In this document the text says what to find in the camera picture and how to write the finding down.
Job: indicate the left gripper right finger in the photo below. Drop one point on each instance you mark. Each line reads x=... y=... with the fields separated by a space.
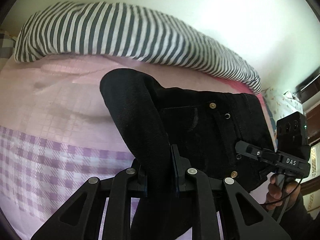
x=223 y=209

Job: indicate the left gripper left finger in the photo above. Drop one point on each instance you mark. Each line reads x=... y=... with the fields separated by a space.
x=99 y=209

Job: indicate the black pants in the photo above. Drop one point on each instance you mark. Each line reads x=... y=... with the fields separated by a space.
x=205 y=126

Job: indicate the right hand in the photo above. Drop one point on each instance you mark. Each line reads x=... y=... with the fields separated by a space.
x=275 y=194

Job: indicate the white triangle patterned cloth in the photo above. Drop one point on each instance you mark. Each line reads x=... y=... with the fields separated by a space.
x=281 y=104

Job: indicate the pink purple checked bedsheet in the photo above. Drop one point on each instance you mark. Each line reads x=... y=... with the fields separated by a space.
x=56 y=131

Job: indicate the grey white striped pillow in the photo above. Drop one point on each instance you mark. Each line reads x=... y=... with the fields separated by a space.
x=124 y=30

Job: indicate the black camera box right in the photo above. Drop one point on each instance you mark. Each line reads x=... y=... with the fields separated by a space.
x=292 y=135

